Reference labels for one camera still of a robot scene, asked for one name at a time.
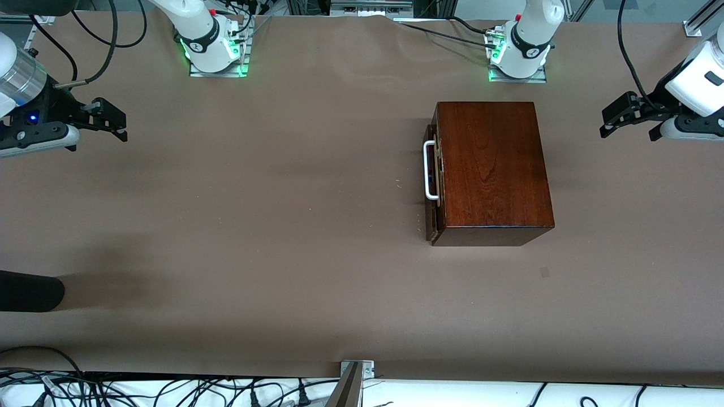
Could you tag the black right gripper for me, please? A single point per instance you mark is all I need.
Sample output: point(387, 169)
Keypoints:
point(56, 104)

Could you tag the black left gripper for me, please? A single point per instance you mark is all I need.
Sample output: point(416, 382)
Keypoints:
point(658, 97)

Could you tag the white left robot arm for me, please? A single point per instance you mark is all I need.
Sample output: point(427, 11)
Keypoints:
point(531, 34)

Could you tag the dark wooden cabinet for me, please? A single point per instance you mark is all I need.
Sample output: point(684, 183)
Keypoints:
point(492, 169)

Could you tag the brown paper table cover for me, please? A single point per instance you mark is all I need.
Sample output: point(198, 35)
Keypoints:
point(254, 226)

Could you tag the black rounded object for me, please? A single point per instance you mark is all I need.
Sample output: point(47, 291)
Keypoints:
point(28, 291)

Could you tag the grey electronics box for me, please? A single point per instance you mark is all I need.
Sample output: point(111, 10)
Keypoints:
point(370, 5)

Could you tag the white padded sheet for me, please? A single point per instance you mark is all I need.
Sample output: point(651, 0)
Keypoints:
point(452, 395)

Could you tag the dark aluminium beam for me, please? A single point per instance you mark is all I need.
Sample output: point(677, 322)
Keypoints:
point(345, 393)

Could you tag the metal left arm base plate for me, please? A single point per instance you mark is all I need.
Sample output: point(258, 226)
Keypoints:
point(517, 79)

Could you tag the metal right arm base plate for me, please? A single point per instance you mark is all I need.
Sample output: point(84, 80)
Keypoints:
point(218, 72)

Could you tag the silver metal bracket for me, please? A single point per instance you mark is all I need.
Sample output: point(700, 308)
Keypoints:
point(367, 368)

